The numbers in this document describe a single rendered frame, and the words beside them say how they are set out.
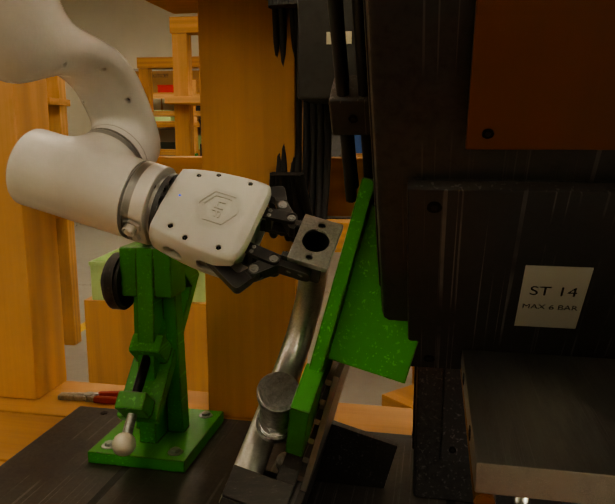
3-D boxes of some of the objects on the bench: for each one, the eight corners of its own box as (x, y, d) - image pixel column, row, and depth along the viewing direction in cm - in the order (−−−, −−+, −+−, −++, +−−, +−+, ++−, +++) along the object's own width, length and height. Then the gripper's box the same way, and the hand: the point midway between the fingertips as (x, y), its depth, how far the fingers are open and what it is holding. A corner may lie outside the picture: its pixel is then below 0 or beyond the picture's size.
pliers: (158, 395, 107) (157, 388, 107) (148, 408, 102) (148, 401, 102) (66, 393, 108) (65, 386, 108) (52, 405, 103) (51, 398, 103)
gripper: (194, 172, 74) (346, 217, 71) (127, 288, 65) (297, 344, 62) (186, 126, 67) (353, 174, 65) (111, 247, 59) (300, 308, 56)
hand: (307, 252), depth 64 cm, fingers closed on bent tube, 3 cm apart
